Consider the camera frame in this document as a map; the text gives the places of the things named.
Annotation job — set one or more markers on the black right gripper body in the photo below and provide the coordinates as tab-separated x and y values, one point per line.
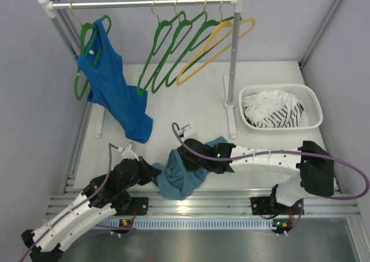
191	166

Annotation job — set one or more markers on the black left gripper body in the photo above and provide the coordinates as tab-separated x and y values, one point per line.
143	173

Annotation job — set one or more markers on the light blue tank top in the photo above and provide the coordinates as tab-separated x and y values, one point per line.
176	183

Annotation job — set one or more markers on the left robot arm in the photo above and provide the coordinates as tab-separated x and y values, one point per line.
105	196

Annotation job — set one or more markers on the royal blue tank top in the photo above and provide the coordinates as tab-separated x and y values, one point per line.
108	87

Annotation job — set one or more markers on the green hanger with blue top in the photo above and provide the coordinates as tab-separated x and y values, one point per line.
85	49

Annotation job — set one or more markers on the white clothes in basket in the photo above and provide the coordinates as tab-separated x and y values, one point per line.
267	102

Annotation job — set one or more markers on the white plastic laundry basket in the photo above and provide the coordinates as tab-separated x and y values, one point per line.
312	116

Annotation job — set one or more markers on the striped garment in basket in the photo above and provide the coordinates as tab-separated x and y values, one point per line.
282	118

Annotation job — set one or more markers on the silver clothes rack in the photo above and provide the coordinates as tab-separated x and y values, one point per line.
51	8

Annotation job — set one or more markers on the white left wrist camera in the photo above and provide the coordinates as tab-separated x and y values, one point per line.
128	153

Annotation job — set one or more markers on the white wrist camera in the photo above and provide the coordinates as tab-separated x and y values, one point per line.
128	153
188	132

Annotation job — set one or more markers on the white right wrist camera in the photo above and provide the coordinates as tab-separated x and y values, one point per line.
188	132

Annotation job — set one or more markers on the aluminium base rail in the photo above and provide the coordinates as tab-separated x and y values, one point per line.
224	210

